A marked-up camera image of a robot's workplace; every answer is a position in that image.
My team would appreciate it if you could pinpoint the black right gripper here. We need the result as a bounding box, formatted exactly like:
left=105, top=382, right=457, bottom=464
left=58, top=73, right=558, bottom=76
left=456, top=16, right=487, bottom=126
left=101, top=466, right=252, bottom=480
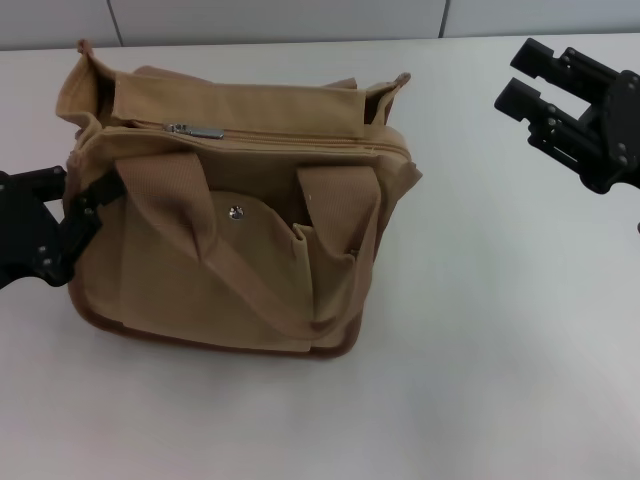
left=493, top=38, right=640, bottom=194

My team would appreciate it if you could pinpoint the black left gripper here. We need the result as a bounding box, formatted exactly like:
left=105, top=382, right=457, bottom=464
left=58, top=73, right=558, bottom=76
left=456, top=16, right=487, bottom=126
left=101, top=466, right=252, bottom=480
left=0, top=166, right=126, bottom=290

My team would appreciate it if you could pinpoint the silver zipper pull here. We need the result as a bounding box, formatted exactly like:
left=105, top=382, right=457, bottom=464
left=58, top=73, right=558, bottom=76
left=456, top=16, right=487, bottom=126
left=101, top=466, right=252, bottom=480
left=166, top=122, right=225, bottom=140

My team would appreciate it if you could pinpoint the khaki canvas food bag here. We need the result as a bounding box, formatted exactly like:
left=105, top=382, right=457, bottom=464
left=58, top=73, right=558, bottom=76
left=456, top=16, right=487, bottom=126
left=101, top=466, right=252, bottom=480
left=55, top=39, right=424, bottom=360

